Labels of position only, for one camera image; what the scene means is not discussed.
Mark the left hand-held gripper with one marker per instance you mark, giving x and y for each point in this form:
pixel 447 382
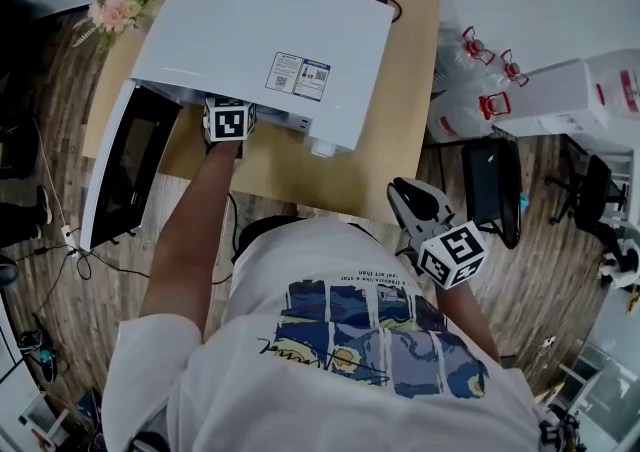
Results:
pixel 229 122

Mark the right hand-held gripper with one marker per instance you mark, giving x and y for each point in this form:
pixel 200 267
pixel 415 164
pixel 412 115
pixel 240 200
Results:
pixel 452 255

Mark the white microwave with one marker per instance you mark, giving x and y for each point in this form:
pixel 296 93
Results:
pixel 250 35

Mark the person's left forearm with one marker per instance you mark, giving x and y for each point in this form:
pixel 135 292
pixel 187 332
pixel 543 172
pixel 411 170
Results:
pixel 190 240

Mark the person's right forearm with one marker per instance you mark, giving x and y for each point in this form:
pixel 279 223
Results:
pixel 465 315

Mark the black folding chair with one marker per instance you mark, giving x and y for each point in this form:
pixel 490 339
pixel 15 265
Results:
pixel 492 185

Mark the light wooden table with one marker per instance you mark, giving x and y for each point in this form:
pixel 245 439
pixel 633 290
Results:
pixel 300 175

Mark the person's black trousers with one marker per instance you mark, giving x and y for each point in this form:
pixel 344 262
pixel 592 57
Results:
pixel 262 232

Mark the pink artificial flower bouquet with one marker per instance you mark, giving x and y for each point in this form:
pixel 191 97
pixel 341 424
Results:
pixel 120 10

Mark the black swivel chair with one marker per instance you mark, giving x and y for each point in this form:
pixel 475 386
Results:
pixel 592 195

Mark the white cardboard box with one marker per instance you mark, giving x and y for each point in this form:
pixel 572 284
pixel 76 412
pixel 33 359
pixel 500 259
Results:
pixel 555 100

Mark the white power strip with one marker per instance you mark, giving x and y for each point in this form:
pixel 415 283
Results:
pixel 70 238

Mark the white black robot figure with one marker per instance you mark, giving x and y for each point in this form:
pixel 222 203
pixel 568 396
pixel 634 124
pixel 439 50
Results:
pixel 622 262

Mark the white printed t-shirt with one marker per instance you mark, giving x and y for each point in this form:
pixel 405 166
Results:
pixel 300 400

